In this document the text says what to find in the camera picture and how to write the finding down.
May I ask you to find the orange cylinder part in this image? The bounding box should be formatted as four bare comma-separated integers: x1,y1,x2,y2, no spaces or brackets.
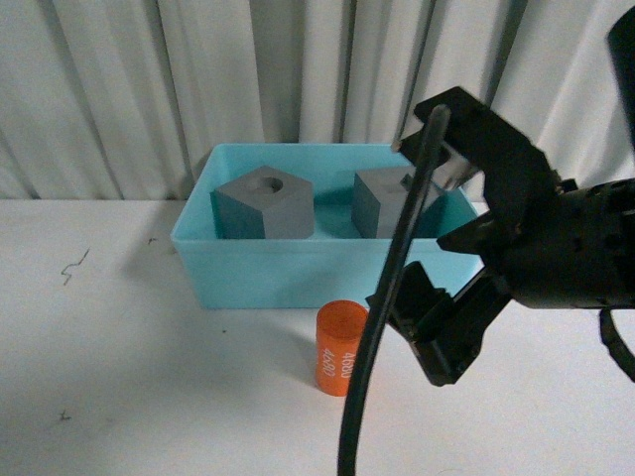
315,299,368,397

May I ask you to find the gray-green curtain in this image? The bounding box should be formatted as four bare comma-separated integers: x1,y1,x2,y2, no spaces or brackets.
1,1,634,199

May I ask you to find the gray block square hole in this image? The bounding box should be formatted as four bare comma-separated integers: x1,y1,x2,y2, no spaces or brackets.
351,166,416,239

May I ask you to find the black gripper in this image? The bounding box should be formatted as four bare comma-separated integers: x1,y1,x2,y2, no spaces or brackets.
365,86,634,387

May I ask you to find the black cable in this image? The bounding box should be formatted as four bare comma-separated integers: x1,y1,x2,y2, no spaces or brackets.
338,104,451,476

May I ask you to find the light blue plastic box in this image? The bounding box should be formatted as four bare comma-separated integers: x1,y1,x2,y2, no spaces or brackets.
170,143,485,310

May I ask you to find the gray block round hole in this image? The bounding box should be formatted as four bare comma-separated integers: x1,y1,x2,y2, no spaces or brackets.
211,166,315,239

